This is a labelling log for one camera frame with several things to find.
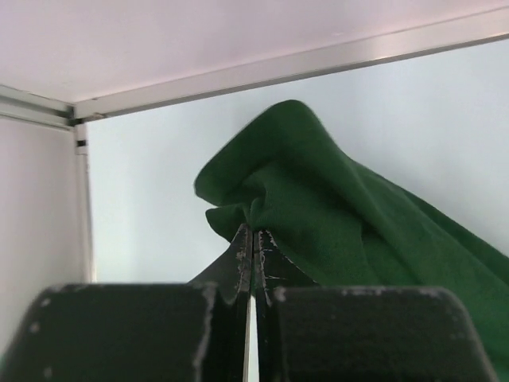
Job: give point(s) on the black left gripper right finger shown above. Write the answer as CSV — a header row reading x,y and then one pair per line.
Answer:
x,y
308,332

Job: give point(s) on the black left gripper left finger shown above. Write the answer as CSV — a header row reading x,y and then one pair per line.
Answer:
x,y
195,331

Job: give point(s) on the white and green t-shirt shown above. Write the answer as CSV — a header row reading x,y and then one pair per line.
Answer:
x,y
344,224

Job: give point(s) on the left aluminium corner post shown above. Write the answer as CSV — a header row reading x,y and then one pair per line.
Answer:
x,y
45,183

